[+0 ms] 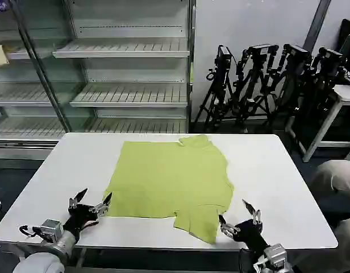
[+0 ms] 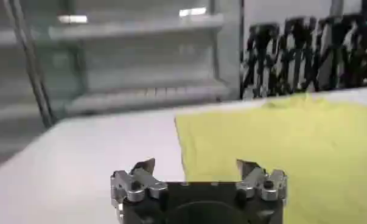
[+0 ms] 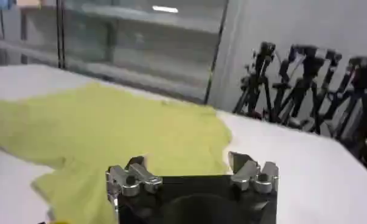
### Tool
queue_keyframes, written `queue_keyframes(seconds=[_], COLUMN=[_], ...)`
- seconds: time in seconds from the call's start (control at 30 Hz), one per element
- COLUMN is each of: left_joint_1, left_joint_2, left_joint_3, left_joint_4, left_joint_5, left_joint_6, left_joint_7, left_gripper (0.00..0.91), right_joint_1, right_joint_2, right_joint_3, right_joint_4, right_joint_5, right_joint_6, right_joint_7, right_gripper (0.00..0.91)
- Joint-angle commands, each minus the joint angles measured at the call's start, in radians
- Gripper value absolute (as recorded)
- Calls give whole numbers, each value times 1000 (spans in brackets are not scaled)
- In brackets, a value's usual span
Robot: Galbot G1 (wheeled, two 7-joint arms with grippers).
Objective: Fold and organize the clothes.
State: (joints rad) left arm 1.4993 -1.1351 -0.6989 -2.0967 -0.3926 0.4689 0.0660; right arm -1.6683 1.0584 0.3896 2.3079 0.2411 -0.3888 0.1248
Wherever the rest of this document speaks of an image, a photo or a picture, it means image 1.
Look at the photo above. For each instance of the white side table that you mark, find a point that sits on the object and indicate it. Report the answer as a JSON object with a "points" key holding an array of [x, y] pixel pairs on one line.
{"points": [[345, 94]]}

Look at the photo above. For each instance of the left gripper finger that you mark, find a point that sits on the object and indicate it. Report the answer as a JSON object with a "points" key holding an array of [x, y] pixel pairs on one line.
{"points": [[102, 206], [78, 196]]}

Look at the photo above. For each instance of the person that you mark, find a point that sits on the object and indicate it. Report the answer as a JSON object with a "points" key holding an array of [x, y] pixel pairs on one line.
{"points": [[334, 176]]}

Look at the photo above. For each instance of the grey metal shelf rack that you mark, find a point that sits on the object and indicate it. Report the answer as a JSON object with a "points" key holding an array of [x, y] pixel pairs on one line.
{"points": [[121, 94]]}

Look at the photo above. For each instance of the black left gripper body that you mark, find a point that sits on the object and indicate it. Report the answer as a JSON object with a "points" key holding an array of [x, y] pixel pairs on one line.
{"points": [[79, 217]]}

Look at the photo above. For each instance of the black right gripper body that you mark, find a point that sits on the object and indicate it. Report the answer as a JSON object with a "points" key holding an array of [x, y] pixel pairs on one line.
{"points": [[253, 234]]}

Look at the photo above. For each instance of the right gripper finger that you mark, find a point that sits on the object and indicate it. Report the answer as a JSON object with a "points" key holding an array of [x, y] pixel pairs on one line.
{"points": [[255, 214], [227, 227]]}

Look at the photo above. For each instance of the yellow-green shirt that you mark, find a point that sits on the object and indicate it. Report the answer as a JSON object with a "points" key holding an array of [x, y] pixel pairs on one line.
{"points": [[169, 182]]}

